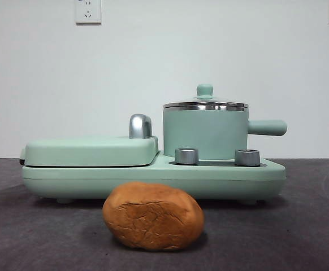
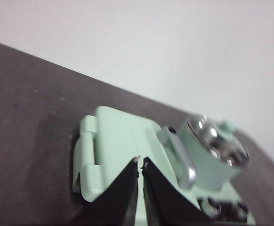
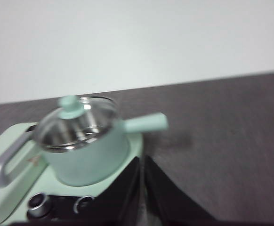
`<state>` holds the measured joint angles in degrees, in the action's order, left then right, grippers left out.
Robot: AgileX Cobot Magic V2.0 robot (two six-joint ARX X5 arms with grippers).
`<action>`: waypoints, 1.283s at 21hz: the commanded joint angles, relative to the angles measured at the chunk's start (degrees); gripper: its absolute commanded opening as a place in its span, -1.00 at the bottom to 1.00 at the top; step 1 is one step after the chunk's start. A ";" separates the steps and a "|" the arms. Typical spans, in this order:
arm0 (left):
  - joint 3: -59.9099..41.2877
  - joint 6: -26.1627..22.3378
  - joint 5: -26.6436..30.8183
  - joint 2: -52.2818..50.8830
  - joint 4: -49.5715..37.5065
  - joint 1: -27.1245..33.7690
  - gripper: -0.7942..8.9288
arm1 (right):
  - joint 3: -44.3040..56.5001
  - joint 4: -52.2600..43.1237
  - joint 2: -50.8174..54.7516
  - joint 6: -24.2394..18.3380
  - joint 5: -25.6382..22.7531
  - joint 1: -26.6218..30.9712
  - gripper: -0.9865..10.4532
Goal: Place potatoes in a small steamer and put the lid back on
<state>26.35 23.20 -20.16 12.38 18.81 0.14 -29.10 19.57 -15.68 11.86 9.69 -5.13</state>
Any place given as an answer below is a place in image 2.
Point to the mint green steamer pot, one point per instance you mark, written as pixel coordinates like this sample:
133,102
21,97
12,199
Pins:
205,164

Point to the mint green breakfast maker base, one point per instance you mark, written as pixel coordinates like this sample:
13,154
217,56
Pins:
141,212

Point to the glass pot lid green knob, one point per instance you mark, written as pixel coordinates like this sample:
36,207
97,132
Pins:
226,134

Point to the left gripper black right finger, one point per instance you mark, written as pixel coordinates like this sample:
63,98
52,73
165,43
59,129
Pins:
167,202

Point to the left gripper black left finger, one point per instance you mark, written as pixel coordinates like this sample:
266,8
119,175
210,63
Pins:
113,202

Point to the chrome control knob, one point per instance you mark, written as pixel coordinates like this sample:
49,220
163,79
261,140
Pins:
213,205

